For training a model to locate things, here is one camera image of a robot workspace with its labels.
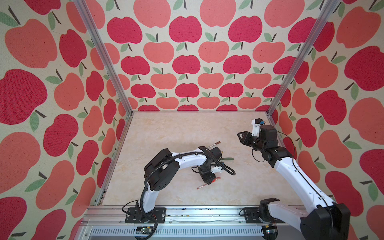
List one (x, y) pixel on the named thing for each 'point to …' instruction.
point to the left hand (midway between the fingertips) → (211, 182)
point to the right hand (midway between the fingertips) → (243, 133)
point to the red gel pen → (213, 180)
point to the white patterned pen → (218, 142)
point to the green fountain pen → (227, 158)
